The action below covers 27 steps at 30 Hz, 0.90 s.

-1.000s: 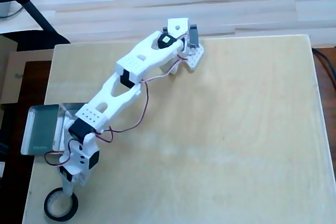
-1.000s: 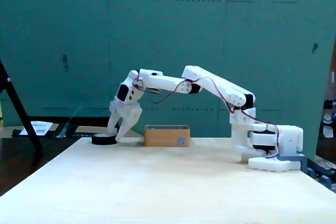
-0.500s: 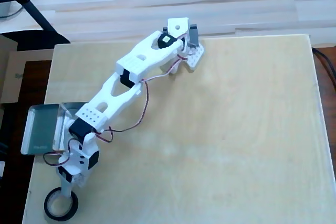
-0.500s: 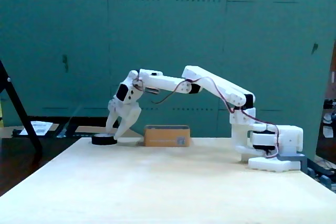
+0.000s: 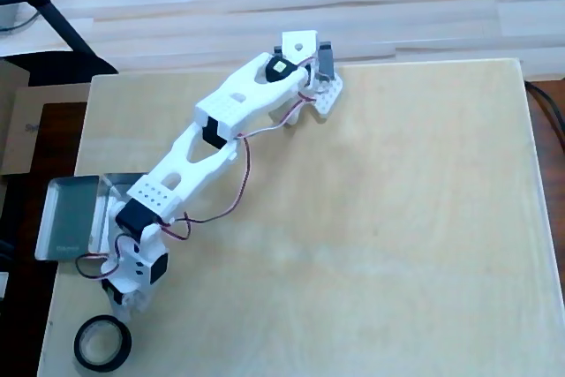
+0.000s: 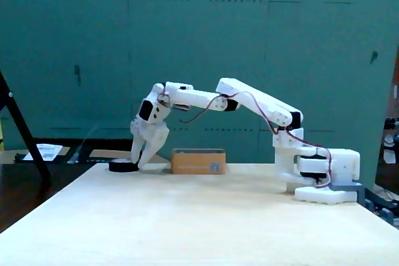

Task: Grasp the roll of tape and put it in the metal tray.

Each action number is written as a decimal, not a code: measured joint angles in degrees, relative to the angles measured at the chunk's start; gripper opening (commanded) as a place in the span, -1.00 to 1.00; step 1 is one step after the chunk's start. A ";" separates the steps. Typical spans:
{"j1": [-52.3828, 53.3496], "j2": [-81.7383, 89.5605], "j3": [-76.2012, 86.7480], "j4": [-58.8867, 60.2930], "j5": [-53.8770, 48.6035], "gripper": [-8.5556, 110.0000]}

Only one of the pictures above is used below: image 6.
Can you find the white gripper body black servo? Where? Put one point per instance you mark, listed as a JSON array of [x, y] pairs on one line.
[[151, 132]]

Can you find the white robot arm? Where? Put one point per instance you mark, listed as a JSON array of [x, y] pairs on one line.
[[255, 101]]

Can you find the black slanted stand leg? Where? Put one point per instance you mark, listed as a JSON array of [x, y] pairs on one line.
[[28, 135]]

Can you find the orange rectangular box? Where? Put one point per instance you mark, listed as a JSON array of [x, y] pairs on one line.
[[193, 163]]

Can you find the black tape roll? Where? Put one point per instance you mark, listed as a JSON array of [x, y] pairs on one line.
[[120, 168]]

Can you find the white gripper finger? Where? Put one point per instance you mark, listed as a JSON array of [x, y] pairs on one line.
[[156, 144], [137, 147]]

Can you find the grey table clamp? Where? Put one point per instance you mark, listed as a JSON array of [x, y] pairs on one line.
[[355, 189]]

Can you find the black tray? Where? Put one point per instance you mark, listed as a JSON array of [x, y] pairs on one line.
[[103, 144]]

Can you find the printed white paper sheet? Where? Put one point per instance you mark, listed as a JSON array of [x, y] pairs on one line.
[[45, 151]]

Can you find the white background equipment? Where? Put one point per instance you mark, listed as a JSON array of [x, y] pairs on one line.
[[389, 154]]

